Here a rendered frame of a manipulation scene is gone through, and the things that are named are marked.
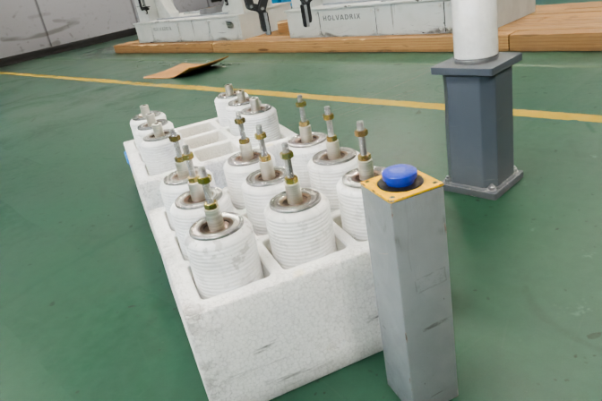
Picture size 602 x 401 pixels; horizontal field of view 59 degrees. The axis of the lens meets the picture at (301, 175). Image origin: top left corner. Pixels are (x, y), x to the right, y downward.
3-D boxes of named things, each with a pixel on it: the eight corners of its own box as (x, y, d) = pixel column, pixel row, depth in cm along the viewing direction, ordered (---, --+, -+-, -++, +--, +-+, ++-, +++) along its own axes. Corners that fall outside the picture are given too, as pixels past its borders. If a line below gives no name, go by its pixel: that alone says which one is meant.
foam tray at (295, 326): (342, 228, 119) (331, 154, 113) (451, 321, 85) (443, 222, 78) (171, 289, 108) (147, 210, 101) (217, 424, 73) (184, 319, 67)
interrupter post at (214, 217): (222, 222, 75) (217, 201, 73) (227, 228, 73) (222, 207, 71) (206, 228, 74) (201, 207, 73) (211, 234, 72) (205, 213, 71)
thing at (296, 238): (348, 285, 87) (331, 184, 80) (342, 323, 78) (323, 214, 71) (290, 287, 89) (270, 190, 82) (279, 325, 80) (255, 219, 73)
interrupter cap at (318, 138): (323, 132, 105) (322, 129, 105) (330, 144, 98) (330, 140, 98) (286, 140, 104) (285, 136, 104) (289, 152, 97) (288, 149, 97)
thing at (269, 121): (280, 167, 141) (268, 102, 135) (294, 178, 133) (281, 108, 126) (246, 177, 138) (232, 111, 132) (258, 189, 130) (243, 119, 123)
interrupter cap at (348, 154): (340, 169, 86) (339, 165, 85) (304, 165, 90) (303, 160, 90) (365, 152, 91) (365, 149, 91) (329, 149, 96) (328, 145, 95)
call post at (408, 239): (429, 364, 77) (410, 167, 66) (460, 396, 71) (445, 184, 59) (386, 384, 75) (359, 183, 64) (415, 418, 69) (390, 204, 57)
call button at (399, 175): (406, 175, 64) (404, 160, 63) (425, 186, 60) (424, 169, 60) (376, 185, 63) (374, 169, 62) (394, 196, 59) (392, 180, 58)
